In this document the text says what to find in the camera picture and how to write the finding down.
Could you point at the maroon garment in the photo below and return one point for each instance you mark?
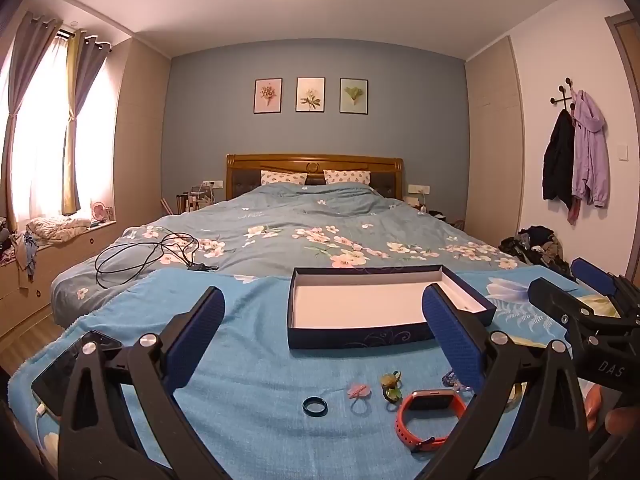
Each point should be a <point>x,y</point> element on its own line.
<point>574,212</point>

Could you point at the nightstand clutter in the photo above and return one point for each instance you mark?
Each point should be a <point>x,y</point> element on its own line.
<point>192,202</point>

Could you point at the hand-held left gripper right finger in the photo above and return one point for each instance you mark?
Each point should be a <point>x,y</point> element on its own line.
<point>447,335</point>

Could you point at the wooden headboard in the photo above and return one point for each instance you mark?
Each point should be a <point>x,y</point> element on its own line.
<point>315,162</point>

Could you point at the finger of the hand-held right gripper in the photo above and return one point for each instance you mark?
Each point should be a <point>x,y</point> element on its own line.
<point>555,297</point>
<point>595,275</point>

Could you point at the window seat drawer cabinet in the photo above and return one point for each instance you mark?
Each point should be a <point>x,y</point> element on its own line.
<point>60,270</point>

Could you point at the green charm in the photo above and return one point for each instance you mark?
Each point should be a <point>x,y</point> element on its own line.
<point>390,385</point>

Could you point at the wooden door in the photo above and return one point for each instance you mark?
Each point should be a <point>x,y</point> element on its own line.
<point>631,110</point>

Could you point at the crumpled beige blanket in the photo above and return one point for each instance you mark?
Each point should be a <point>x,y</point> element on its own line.
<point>57,230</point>

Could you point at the bed with floral duvet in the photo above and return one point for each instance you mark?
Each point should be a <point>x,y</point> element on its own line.
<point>310,220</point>

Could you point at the green leaf framed picture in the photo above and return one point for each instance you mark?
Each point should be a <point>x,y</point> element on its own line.
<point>354,96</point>

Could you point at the white wall outlet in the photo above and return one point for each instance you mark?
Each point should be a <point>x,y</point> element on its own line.
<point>419,189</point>
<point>212,183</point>

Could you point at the black wall coat hooks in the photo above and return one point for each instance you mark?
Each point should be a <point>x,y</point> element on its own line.
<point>562,92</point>

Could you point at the white light switch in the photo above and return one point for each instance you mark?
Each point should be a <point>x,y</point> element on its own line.
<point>622,154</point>

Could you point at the patterned pillow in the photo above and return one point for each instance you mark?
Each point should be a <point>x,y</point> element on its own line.
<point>347,176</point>
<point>282,177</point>

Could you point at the olive grey curtain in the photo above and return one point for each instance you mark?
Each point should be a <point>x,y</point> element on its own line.
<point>72,85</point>

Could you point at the beige wardrobe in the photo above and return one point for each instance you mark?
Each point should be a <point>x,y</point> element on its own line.
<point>142,135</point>
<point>495,150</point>

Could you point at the white flower framed picture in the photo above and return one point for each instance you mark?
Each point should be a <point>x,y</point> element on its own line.
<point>310,95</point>

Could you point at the blue hanging cloth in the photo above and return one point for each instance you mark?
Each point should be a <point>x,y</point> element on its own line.
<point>27,255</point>

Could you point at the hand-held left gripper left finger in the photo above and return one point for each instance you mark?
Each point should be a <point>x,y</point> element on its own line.
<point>200,335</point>

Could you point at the person's right hand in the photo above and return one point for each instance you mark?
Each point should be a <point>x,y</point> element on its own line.
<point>625,420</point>

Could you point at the dark blue cardboard box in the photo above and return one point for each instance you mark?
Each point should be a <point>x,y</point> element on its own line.
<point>350,305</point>

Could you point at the pile of dark clothes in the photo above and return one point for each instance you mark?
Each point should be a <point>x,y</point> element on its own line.
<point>537,250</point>

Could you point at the amber green bangle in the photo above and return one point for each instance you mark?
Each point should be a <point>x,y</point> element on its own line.
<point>517,395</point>

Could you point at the pink flower framed picture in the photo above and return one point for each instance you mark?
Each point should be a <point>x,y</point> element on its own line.
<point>268,96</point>

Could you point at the purple jacket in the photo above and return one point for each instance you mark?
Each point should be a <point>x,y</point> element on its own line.
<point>592,160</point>

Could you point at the smartphone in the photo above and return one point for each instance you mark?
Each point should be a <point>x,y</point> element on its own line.
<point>65,375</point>

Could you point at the light blue blanket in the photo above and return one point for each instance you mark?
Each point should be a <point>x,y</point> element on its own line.
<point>265,375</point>

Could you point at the black jacket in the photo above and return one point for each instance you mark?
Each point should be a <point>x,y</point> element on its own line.
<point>559,160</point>

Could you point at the pink desk fan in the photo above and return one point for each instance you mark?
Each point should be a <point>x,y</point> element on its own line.
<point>100,211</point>

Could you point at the orange smart watch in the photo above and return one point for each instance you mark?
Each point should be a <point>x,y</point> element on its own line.
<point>407,427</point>

